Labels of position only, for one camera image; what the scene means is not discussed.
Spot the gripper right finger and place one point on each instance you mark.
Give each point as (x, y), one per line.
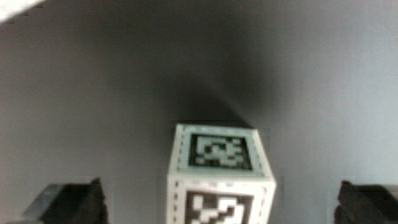
(368, 205)

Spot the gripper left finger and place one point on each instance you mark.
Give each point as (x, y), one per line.
(68, 204)

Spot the white tagged cube right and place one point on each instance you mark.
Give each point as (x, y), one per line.
(221, 183)

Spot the white part at right edge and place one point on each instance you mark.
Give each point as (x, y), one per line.
(13, 7)

